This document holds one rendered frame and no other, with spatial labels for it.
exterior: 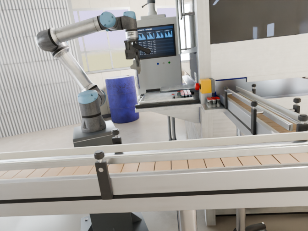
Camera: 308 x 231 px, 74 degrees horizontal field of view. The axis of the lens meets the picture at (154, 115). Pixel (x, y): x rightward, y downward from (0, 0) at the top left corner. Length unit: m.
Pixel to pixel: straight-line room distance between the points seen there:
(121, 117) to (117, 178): 3.63
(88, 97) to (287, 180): 1.02
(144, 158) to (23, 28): 4.37
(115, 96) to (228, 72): 3.00
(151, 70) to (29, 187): 1.84
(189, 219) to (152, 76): 1.81
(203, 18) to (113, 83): 2.95
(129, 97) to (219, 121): 2.90
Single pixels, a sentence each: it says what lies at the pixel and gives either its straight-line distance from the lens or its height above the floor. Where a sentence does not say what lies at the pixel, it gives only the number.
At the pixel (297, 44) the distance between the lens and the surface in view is 1.38.
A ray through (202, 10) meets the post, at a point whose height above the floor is 1.38.
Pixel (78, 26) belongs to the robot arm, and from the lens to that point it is 1.26.
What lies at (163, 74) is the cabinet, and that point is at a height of 0.99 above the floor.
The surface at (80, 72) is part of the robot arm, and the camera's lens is 1.41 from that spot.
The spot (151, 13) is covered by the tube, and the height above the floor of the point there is 1.61.
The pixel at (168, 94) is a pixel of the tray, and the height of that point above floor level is 0.90.
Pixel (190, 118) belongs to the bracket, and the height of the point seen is 0.76.
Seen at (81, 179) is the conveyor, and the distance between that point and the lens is 0.50.
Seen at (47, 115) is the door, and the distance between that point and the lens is 4.71.
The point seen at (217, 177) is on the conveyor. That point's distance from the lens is 0.46.
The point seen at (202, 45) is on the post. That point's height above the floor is 1.21.
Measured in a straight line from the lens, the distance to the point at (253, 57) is 1.29.
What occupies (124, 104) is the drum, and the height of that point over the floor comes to 0.37.
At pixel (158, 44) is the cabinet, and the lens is 2.23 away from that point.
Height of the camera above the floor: 1.17
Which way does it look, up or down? 15 degrees down
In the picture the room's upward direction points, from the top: 6 degrees counter-clockwise
